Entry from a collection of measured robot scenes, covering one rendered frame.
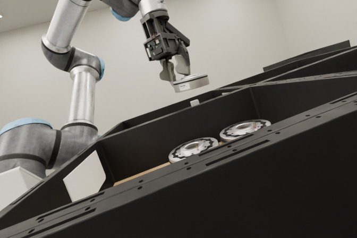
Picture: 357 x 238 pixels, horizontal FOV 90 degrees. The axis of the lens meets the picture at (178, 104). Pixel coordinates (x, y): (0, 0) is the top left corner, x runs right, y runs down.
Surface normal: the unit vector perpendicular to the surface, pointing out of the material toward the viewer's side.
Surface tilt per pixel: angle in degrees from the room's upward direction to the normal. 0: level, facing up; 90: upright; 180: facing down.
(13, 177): 90
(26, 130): 56
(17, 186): 90
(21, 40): 90
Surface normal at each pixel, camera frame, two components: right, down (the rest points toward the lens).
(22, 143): 0.47, -0.74
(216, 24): 0.19, 0.02
